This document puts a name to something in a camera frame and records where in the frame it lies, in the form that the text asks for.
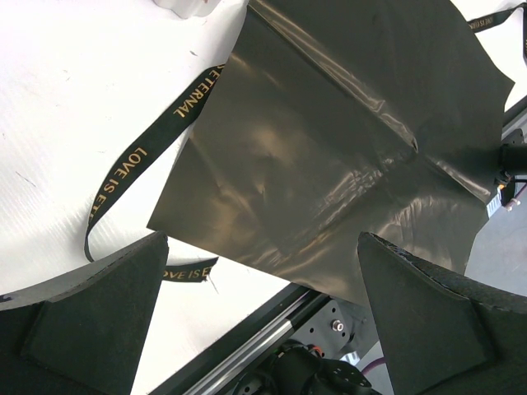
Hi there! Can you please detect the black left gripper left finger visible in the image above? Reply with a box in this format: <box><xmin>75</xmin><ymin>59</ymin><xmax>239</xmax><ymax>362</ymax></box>
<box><xmin>1</xmin><ymin>232</ymin><xmax>169</xmax><ymax>394</ymax></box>

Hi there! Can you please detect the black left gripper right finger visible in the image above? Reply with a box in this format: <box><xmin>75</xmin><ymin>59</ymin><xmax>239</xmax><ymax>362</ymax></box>
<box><xmin>357</xmin><ymin>232</ymin><xmax>526</xmax><ymax>394</ymax></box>

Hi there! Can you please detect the black ribbon gold lettering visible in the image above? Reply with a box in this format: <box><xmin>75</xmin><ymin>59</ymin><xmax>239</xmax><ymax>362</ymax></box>
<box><xmin>84</xmin><ymin>3</ymin><xmax>527</xmax><ymax>284</ymax></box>

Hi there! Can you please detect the black paper flower wrap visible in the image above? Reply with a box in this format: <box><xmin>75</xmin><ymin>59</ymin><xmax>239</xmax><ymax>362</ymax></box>
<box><xmin>147</xmin><ymin>0</ymin><xmax>515</xmax><ymax>305</ymax></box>

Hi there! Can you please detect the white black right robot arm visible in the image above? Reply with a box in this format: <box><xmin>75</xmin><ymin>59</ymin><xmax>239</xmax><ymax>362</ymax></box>
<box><xmin>497</xmin><ymin>128</ymin><xmax>526</xmax><ymax>188</ymax></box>

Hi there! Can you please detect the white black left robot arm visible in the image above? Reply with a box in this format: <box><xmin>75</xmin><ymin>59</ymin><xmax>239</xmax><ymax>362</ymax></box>
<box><xmin>1</xmin><ymin>232</ymin><xmax>526</xmax><ymax>394</ymax></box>

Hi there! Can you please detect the white ribbed ceramic vase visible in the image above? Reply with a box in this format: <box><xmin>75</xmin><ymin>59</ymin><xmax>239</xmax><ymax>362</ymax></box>
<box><xmin>154</xmin><ymin>0</ymin><xmax>220</xmax><ymax>19</ymax></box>

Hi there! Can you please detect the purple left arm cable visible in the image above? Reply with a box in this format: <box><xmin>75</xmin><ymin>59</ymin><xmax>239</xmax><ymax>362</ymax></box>
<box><xmin>361</xmin><ymin>355</ymin><xmax>390</xmax><ymax>374</ymax></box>

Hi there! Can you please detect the right white cable duct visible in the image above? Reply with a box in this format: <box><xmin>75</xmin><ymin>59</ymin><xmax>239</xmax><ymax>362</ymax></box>
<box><xmin>487</xmin><ymin>183</ymin><xmax>517</xmax><ymax>218</ymax></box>

